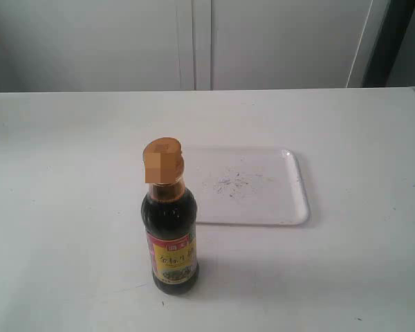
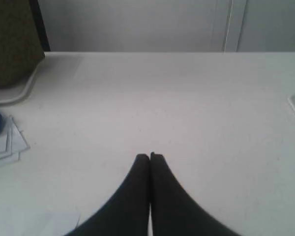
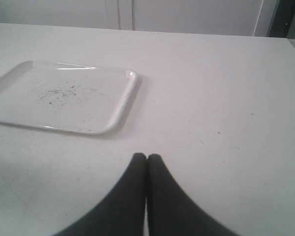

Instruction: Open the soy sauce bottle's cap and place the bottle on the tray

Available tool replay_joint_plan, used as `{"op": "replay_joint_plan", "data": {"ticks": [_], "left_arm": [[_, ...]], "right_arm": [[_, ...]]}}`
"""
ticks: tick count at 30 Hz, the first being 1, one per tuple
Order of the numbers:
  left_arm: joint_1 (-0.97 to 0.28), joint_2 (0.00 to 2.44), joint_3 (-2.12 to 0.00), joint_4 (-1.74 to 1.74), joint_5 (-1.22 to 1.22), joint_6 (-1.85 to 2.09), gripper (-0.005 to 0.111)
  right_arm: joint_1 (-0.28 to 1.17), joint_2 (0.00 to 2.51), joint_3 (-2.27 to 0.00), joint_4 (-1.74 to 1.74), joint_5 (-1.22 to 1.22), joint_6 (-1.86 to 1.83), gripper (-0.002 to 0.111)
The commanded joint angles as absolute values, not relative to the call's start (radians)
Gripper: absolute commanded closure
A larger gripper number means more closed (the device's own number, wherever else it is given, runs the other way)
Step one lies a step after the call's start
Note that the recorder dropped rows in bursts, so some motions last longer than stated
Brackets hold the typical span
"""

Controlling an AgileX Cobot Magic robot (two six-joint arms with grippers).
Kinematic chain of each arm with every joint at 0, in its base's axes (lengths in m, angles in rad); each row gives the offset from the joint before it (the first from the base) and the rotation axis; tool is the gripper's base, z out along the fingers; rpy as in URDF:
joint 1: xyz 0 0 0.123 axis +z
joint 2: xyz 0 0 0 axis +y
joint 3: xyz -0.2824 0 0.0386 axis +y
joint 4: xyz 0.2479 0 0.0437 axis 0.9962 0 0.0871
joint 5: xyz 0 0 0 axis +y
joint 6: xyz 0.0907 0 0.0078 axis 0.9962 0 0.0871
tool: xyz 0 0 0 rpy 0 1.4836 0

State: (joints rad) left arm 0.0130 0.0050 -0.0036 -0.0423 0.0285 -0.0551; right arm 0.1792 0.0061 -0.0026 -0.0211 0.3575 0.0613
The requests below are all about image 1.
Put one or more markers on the white plastic tray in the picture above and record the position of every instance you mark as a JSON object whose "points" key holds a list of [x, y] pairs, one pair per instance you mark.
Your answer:
{"points": [[257, 186]]}

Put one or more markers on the dark soy sauce bottle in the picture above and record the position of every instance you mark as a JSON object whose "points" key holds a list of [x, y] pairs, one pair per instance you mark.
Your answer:
{"points": [[168, 213]]}

